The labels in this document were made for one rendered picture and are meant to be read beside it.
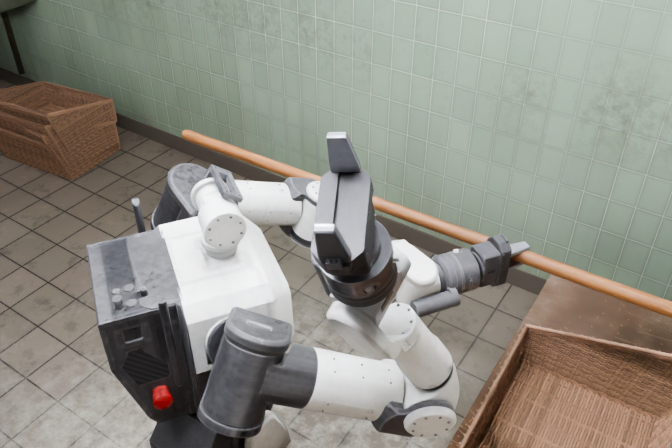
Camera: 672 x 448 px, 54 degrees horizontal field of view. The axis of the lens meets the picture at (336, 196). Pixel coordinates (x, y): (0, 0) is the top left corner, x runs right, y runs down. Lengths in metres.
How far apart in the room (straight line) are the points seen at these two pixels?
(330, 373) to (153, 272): 0.33
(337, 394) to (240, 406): 0.14
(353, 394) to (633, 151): 1.88
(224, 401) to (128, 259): 0.31
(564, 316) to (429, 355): 1.33
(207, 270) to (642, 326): 1.56
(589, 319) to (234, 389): 1.51
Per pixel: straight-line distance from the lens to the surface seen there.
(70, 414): 2.79
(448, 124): 2.89
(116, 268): 1.12
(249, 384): 0.95
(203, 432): 1.28
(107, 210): 3.74
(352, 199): 0.69
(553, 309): 2.26
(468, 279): 1.35
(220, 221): 1.01
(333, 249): 0.63
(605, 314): 2.30
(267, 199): 1.32
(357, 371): 1.00
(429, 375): 0.97
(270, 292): 1.04
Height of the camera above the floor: 2.10
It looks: 35 degrees down
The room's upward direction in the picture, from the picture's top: straight up
